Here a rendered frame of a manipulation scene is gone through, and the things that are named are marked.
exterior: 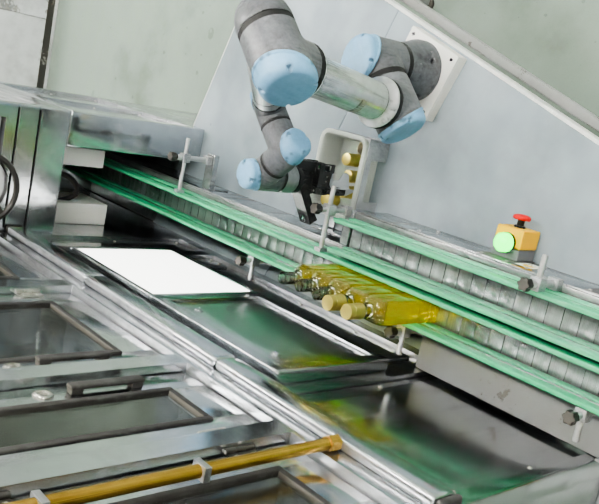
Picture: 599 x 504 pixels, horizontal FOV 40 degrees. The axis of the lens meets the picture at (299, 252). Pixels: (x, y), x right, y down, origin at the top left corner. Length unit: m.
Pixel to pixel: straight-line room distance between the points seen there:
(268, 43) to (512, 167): 0.69
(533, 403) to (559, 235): 0.38
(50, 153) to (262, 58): 1.11
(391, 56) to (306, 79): 0.43
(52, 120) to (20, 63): 2.96
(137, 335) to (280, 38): 0.71
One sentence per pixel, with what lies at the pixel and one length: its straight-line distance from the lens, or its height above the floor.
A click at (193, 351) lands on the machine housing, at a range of 1.71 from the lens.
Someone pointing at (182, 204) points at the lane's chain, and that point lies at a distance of 2.63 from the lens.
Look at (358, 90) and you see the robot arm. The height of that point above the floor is 1.15.
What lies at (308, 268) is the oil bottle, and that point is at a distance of 1.90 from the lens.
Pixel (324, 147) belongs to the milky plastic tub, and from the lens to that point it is 2.23.
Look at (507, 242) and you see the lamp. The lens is 1.83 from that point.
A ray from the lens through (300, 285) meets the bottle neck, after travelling 1.84.
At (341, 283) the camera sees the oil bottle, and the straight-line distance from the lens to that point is 1.82.
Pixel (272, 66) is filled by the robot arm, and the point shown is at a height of 1.41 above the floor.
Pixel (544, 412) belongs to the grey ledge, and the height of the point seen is 0.88.
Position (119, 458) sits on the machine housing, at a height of 1.76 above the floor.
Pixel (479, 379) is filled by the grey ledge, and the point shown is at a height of 0.88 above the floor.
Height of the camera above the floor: 2.40
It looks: 43 degrees down
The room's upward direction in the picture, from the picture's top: 89 degrees counter-clockwise
